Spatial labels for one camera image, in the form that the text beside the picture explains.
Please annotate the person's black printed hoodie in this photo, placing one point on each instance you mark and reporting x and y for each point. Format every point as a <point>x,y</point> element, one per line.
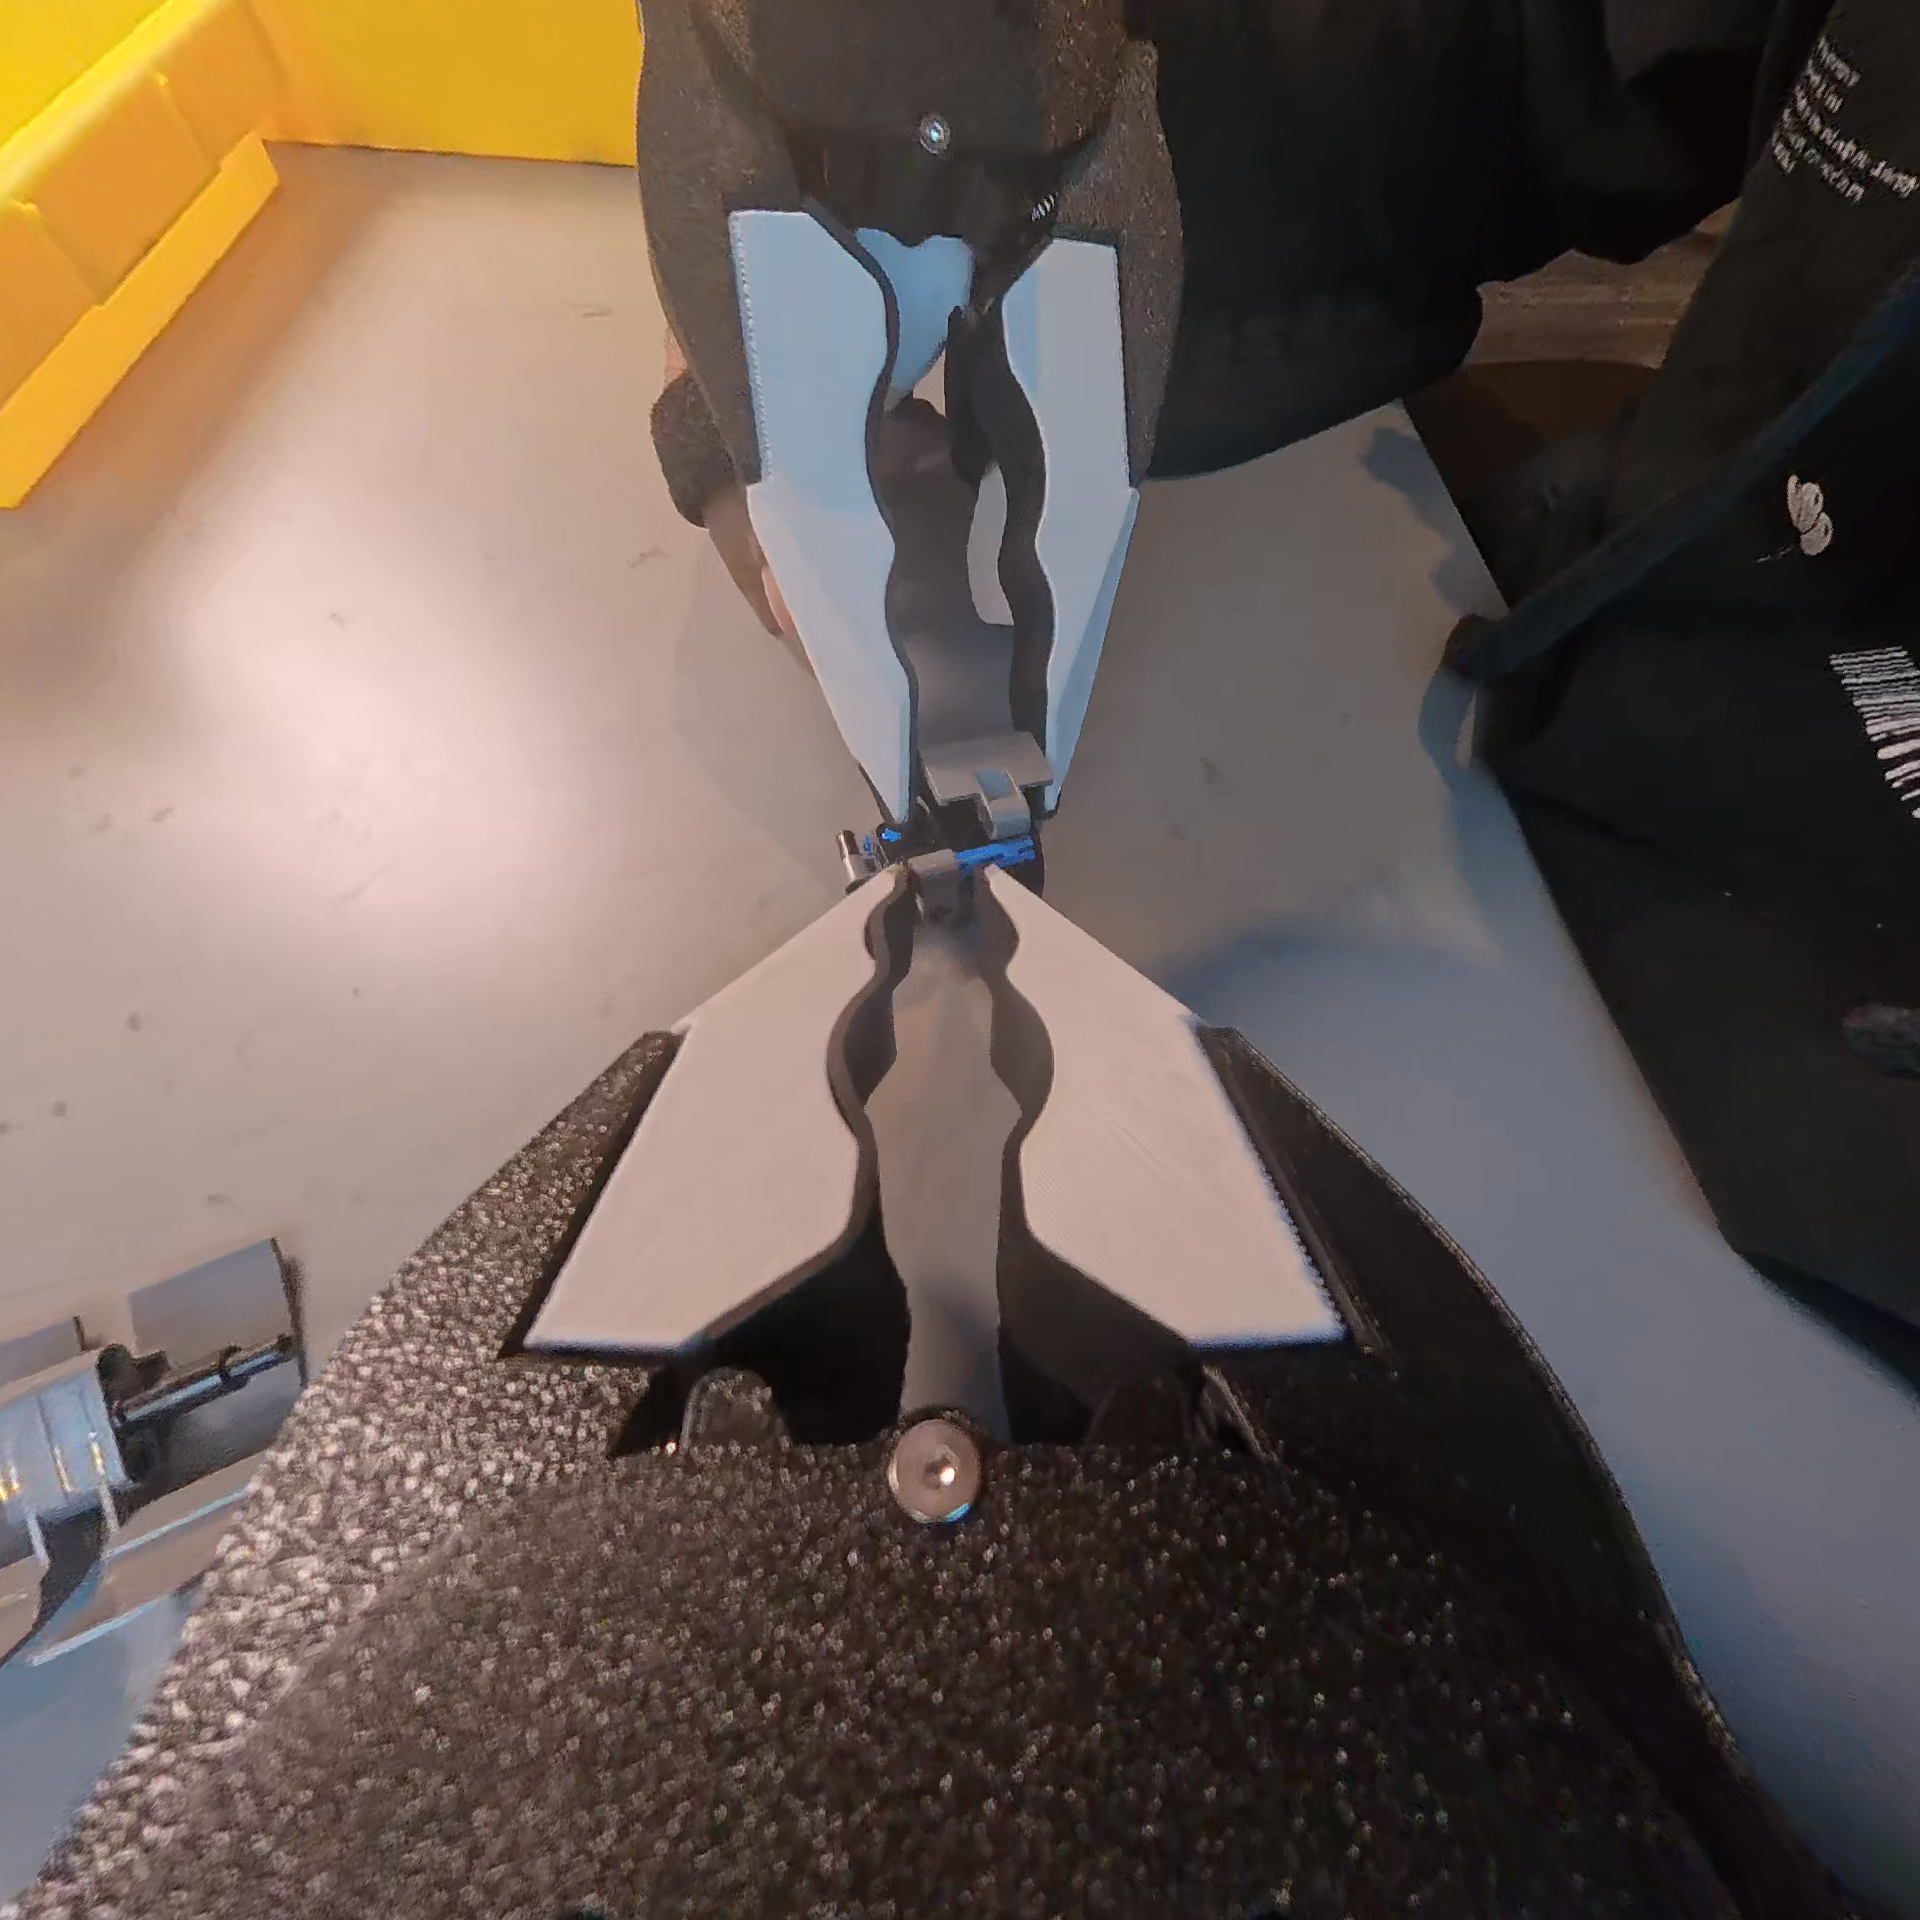
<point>1724,901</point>

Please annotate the grey toy panel assembly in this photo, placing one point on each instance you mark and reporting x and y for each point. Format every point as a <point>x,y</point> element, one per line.
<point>195,1305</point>

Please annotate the grey desk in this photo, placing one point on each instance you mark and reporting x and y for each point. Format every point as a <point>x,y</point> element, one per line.
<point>451,749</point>

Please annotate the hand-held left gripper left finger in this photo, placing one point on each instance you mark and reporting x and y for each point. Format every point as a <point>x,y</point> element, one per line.
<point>704,1201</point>

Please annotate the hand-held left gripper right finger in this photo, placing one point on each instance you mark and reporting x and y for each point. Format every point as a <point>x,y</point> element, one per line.
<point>1154,1185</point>

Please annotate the grey toy bracket piece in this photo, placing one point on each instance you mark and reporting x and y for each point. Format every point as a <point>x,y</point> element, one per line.
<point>960,756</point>

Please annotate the black toy wheel assembly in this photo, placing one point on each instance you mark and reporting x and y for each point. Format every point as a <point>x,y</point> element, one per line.
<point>991,854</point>

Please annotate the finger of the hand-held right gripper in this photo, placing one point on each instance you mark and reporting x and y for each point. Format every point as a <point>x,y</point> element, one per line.
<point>809,451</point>
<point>1079,451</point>

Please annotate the person's right hand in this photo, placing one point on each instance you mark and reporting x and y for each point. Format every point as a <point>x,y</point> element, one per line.
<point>751,562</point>

